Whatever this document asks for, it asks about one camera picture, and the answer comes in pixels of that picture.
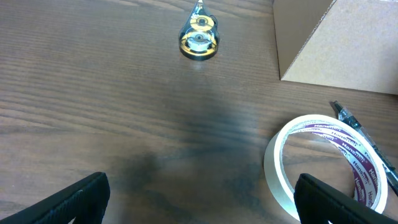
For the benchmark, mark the black pen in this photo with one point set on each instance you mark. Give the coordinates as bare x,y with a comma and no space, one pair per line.
344,115

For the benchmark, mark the black yellow correction tape dispenser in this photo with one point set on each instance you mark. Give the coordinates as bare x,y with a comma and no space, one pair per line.
199,38

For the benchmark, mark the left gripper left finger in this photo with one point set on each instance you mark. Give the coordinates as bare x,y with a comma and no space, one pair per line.
83,202

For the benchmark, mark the open cardboard box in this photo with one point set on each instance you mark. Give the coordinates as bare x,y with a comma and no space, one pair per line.
341,43

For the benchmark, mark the white tape roll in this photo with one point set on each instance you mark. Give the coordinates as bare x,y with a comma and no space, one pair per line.
370,181

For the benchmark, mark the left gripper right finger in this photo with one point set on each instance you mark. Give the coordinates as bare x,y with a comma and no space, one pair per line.
319,203

